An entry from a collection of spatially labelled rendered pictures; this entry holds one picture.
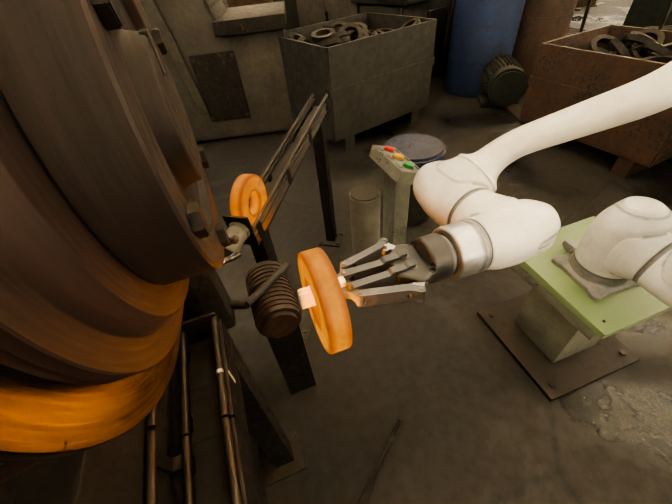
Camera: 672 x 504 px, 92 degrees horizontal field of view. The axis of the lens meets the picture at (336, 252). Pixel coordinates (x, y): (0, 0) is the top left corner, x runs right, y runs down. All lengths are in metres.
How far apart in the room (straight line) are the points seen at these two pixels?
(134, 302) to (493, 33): 3.56
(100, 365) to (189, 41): 2.90
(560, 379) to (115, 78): 1.45
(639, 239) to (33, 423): 1.15
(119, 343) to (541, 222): 0.56
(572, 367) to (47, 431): 1.47
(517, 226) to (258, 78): 2.68
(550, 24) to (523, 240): 3.52
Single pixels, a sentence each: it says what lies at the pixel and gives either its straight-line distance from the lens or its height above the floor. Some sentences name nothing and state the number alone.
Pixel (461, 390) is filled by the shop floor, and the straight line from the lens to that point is 1.36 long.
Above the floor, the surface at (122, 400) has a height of 0.99.
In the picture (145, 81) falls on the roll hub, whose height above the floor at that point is 1.15.
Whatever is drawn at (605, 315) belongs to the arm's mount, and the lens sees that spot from 1.23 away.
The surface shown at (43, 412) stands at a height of 1.05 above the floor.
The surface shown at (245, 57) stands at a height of 0.63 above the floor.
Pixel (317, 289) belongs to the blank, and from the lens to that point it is 0.41.
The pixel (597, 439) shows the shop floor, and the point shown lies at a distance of 1.45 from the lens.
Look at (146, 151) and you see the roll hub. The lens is 0.20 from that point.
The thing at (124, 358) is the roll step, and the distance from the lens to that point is 0.26.
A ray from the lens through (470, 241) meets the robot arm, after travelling 0.52.
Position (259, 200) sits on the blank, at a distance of 0.97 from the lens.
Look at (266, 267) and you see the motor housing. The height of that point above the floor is 0.53.
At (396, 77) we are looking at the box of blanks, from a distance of 2.86.
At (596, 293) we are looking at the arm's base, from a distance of 1.24.
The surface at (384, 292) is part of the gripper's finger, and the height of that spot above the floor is 0.85.
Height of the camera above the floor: 1.21
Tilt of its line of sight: 43 degrees down
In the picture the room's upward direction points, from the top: 7 degrees counter-clockwise
